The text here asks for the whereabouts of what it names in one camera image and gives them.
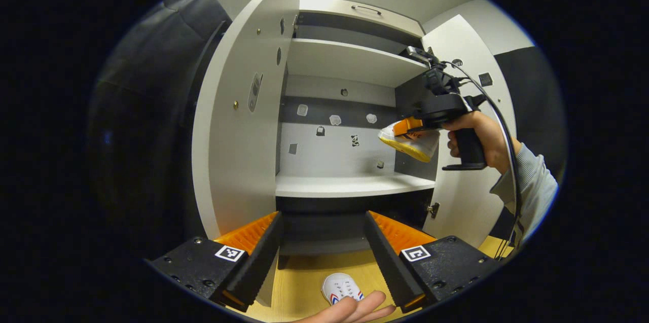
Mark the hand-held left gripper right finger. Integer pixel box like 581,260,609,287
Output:
364,210,502,313

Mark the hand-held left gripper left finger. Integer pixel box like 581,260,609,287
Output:
147,211,284,312

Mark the white striped sneaker shoe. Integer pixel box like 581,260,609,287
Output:
322,272,365,306
378,119,441,163

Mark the white shoe cabinet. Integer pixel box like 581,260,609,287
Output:
192,0,518,308

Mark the white shoe cabinet door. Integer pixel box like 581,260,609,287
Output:
422,14,518,250
192,0,305,308

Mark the white cabinet shelf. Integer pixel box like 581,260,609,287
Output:
286,38,429,88
275,171,436,198

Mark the cream cabinet drawer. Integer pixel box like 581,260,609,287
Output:
298,0,425,39

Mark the black backdrop cloth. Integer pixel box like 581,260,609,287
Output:
86,0,566,263

